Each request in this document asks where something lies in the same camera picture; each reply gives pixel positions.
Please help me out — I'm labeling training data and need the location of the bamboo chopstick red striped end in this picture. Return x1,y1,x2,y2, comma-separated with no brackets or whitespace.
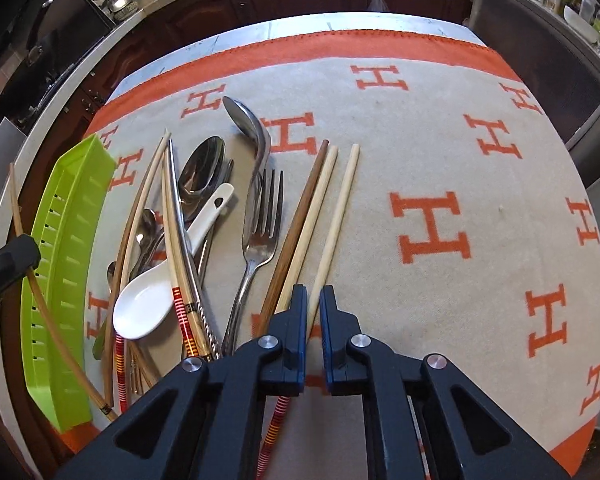
7,162,118,422

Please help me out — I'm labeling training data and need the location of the bamboo chopstick decorated end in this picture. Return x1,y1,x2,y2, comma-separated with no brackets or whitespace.
162,156,212,362

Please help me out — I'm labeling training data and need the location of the pale bamboo chopstick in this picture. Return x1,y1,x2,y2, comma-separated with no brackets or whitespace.
306,144,361,339

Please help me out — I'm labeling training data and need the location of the bamboo chopstick red patterned end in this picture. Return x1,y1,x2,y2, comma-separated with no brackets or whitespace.
102,130,171,410

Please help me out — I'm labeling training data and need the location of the lime green plastic utensil tray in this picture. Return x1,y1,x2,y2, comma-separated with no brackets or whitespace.
20,136,117,434

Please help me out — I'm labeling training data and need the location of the pale chopstick red striped end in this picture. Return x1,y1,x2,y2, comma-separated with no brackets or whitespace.
255,144,340,480

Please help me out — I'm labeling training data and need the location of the dark brown wooden chopstick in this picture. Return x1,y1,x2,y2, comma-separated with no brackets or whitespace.
252,140,329,337

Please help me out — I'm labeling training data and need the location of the stainless steel fork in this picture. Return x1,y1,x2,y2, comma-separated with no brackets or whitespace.
221,169,284,356

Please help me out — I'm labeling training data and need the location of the white ceramic soup spoon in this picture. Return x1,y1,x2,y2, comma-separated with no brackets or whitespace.
112,183,234,340

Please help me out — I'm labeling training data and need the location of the orange beige H-pattern blanket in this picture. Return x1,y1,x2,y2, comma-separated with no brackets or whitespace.
83,30,600,472

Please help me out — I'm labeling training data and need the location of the large steel spoon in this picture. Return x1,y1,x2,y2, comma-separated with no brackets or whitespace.
178,136,225,209

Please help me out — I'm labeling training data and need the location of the long steel spoon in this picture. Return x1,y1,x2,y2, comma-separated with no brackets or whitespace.
223,96,271,245

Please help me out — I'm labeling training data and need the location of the white bowl on counter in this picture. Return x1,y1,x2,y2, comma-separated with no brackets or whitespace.
562,6,600,44

